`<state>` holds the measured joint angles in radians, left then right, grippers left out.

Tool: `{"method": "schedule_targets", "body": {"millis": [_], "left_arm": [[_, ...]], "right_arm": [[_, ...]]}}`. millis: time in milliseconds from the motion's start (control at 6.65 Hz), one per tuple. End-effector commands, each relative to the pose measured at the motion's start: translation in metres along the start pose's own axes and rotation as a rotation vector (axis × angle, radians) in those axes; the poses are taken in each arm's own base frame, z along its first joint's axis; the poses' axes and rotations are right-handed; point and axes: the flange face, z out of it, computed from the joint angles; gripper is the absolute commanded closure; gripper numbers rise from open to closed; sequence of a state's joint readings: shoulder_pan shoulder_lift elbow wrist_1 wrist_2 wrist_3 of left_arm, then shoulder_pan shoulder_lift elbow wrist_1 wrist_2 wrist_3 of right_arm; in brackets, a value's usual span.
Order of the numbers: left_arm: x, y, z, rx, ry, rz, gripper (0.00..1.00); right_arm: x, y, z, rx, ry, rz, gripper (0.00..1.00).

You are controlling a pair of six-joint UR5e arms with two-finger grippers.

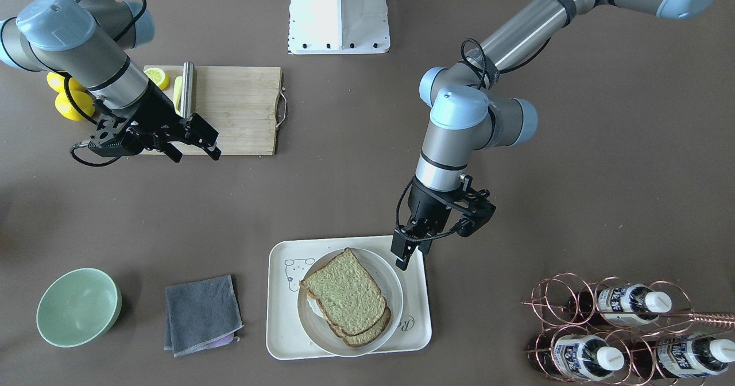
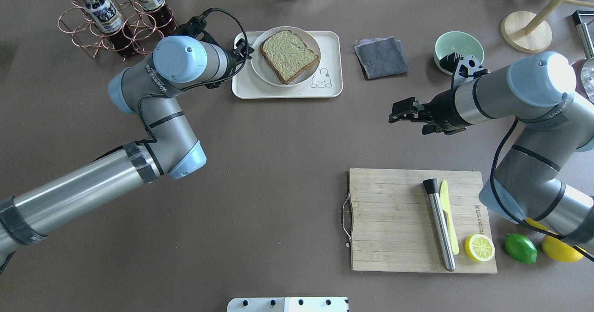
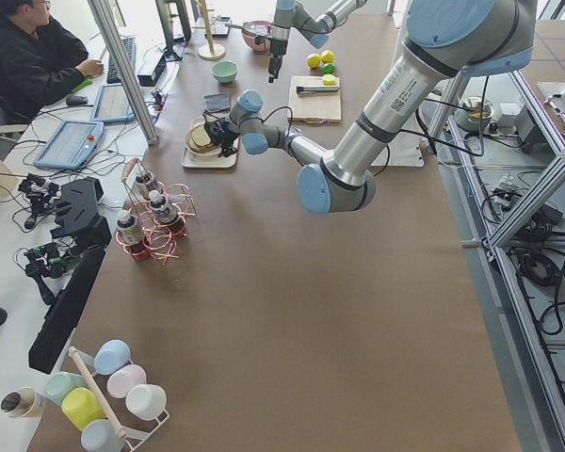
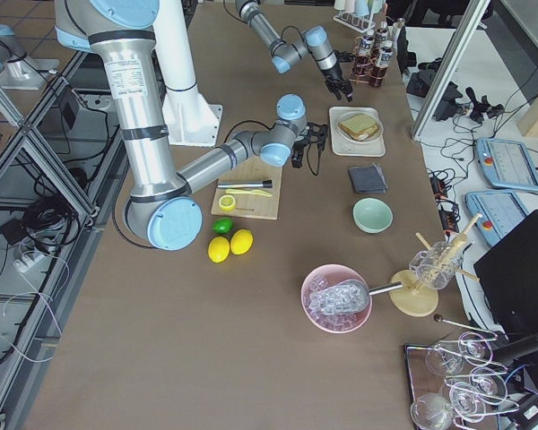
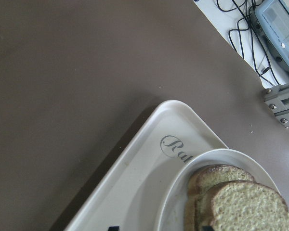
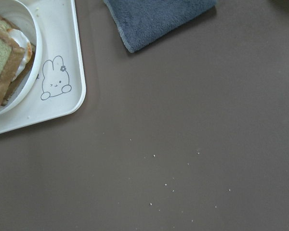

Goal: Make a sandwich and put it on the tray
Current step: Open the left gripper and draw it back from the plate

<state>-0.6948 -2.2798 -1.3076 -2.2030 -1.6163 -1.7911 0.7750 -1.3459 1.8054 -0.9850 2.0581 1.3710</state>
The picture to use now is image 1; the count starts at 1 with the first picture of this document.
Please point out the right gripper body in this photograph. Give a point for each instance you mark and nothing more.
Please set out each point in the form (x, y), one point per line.
(156, 110)

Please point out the half lemon slice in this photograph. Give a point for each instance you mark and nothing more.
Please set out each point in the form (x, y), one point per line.
(159, 76)

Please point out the copper wire bottle rack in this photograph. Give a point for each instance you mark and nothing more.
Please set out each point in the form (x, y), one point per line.
(550, 296)

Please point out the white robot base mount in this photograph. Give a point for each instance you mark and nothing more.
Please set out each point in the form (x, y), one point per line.
(332, 27)

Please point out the black handled metal tool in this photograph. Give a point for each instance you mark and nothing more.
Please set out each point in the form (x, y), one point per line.
(187, 89)

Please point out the dark grey folded cloth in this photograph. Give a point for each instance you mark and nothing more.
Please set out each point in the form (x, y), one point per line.
(201, 315)

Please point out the dark drink bottle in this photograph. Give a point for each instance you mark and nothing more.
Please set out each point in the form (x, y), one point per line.
(574, 357)
(626, 306)
(682, 357)

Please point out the cream rabbit tray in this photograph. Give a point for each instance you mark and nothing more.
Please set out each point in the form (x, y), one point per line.
(289, 261)

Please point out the yellow lemon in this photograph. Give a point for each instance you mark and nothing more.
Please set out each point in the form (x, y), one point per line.
(82, 99)
(62, 82)

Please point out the wooden cutting board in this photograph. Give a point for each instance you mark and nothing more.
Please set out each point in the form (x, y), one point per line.
(241, 104)

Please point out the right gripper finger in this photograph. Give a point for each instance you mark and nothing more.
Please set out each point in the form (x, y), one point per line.
(171, 151)

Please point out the mint green bowl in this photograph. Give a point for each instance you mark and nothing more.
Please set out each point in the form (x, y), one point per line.
(78, 307)

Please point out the white plate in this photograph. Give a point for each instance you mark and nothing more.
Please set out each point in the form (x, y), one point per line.
(318, 330)

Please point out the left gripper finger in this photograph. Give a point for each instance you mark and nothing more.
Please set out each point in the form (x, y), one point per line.
(425, 244)

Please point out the yellow plastic knife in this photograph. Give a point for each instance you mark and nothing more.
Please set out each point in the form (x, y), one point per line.
(177, 90)

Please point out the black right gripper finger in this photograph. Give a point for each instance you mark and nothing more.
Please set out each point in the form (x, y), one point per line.
(201, 134)

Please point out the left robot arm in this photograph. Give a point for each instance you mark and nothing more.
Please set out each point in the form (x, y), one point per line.
(466, 116)

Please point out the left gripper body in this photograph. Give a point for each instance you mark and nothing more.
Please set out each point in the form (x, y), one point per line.
(424, 204)

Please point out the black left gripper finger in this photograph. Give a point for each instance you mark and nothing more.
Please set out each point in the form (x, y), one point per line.
(403, 248)

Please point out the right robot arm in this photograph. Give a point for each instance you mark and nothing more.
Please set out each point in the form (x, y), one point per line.
(88, 40)

